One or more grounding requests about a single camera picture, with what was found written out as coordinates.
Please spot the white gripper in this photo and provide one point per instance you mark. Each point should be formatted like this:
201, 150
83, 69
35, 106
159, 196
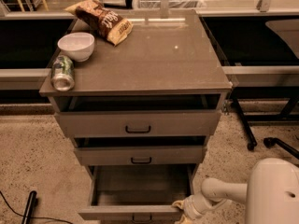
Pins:
191, 206

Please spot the grey bottom drawer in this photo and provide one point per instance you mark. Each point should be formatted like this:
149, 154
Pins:
141, 194

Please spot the grey drawer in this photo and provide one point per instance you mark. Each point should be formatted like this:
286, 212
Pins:
133, 124
94, 156
141, 194

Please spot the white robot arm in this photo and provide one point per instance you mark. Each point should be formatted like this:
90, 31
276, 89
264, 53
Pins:
271, 195

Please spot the grey middle drawer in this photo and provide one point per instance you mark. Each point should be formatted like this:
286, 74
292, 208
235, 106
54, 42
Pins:
94, 156

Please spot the grey drawer cabinet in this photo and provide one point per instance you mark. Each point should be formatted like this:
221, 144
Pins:
163, 65

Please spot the grey top drawer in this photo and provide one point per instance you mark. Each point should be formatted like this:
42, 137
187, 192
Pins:
133, 124

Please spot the black office chair base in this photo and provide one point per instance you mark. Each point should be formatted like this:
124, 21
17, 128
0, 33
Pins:
273, 141

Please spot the black stand foot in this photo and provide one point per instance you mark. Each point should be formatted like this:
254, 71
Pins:
29, 208

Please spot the green soda can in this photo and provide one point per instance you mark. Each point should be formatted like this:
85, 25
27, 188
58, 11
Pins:
62, 74

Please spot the white bowl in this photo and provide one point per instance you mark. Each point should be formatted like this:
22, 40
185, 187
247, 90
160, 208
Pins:
77, 46

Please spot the brown chip bag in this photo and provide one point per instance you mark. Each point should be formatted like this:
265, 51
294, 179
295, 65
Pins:
108, 24

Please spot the wire mesh basket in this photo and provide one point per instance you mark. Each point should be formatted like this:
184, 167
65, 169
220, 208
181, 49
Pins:
172, 4

